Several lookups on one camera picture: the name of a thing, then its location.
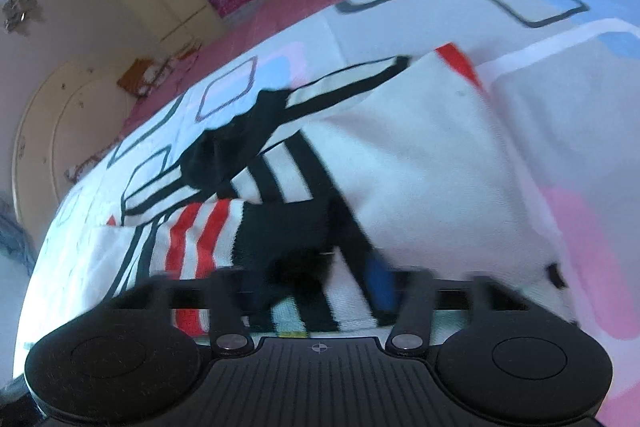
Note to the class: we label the silver wall ornament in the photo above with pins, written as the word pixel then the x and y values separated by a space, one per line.
pixel 19 4

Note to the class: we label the pink bedsheet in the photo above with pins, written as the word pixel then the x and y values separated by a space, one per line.
pixel 295 4

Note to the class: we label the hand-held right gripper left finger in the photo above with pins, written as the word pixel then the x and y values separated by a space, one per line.
pixel 226 307

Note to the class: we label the striped knit sweater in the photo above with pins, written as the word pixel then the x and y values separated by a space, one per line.
pixel 420 167

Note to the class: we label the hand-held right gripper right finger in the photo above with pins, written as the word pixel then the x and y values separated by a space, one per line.
pixel 381 283

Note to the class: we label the cream curved headboard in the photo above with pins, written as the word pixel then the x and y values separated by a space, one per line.
pixel 55 132

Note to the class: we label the brown patterned cushion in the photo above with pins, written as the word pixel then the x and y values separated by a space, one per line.
pixel 137 77

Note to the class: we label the white bedsheet with square print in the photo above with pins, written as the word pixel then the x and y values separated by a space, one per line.
pixel 565 72

